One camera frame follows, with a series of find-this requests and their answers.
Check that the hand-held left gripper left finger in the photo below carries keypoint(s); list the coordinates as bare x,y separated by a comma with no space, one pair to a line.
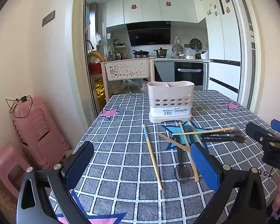
80,163

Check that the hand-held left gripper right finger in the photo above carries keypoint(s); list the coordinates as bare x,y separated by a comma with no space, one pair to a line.
204,165

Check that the translucent grey spoon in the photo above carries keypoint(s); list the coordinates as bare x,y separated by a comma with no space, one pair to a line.
182,173

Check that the blue dotted wooden chopstick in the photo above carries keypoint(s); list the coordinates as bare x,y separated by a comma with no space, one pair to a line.
151,152

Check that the white plastic utensil holder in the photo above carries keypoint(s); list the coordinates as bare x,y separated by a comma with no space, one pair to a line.
170,93

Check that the grey checked star tablecloth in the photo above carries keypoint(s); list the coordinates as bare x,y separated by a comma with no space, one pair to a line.
121,156

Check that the stack of pink stools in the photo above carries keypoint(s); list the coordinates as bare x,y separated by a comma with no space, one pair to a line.
37,130

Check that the small pink stool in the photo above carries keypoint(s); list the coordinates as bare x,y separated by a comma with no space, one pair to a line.
7,163

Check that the gold foil package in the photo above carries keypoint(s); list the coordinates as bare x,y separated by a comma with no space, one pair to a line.
99,88

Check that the clear plastic bags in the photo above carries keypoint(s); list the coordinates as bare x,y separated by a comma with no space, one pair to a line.
133,86

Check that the white rice cooker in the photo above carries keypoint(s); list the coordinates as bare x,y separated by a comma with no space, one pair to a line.
204,55

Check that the red container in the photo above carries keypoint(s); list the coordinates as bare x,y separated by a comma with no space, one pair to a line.
95,68

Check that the white refrigerator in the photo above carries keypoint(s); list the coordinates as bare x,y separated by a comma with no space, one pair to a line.
224,39

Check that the yellow round tray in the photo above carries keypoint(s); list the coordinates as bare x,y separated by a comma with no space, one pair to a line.
96,56

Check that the round metal rack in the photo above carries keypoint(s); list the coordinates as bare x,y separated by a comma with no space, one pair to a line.
196,44

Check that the kitchen rack with jars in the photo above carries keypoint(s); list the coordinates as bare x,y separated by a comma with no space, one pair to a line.
116,52

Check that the round metal strainer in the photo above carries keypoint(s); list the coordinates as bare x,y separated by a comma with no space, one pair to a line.
177,49

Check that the steel cooking pot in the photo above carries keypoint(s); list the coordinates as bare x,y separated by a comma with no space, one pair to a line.
161,52

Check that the black wok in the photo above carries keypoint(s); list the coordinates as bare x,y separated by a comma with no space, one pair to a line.
141,54

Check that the hanging plastic bag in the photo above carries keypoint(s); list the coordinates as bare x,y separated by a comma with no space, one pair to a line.
97,38

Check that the black range hood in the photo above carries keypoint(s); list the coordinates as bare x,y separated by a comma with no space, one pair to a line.
149,35

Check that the red paper sticker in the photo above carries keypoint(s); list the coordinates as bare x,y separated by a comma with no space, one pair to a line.
133,6
168,3

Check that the white upper kitchen cabinets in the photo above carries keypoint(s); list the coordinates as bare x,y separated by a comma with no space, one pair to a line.
151,11

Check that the dark wall switch plate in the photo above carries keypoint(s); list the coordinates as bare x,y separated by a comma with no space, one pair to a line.
48,18

